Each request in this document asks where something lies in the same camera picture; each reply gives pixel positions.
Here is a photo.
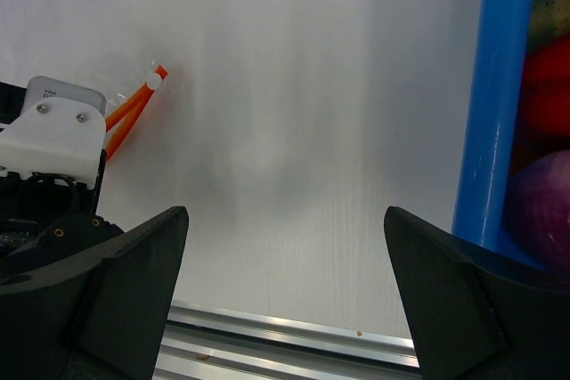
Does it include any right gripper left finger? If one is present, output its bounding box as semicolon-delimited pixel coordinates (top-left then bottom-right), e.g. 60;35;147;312
1;206;189;379

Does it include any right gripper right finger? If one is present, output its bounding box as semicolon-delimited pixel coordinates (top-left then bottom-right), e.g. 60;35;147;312
384;206;569;379

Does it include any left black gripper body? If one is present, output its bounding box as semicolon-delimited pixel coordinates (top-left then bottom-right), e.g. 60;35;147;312
0;81;126;265

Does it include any purple toy onion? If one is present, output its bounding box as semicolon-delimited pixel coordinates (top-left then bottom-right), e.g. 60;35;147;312
503;150;569;274

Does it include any clear zip top bag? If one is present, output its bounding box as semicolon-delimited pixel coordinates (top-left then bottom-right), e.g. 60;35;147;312
106;65;168;160

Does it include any red toy tomato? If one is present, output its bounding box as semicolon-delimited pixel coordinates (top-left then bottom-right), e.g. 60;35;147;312
518;35;569;147

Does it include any blue plastic bin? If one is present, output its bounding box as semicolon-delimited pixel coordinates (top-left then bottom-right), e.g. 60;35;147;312
452;0;540;268

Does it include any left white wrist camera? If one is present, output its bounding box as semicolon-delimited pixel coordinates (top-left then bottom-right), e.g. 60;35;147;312
1;76;106;190

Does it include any aluminium rail base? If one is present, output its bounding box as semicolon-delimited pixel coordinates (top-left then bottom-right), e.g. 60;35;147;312
153;301;421;379

